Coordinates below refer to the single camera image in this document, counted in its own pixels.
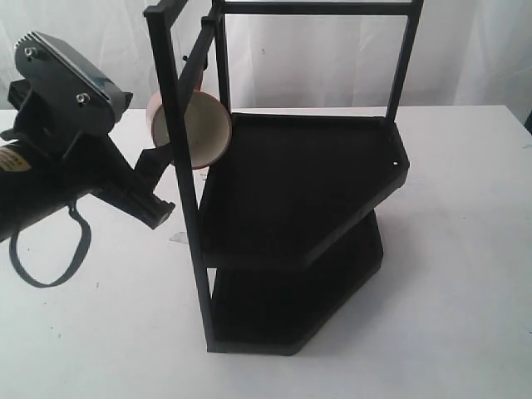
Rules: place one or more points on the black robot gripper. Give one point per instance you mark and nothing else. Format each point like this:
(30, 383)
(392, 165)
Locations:
(34, 177)

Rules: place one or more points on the pink ceramic mug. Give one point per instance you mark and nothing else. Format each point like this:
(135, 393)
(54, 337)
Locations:
(208, 126)

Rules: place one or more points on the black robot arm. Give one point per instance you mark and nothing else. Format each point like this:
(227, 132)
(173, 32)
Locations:
(14, 220)

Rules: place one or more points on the black two-tier metal rack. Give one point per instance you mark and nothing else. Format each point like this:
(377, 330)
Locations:
(282, 228)

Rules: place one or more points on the wrist camera with metal plate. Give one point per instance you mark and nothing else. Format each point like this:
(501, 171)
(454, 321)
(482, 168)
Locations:
(70, 83)

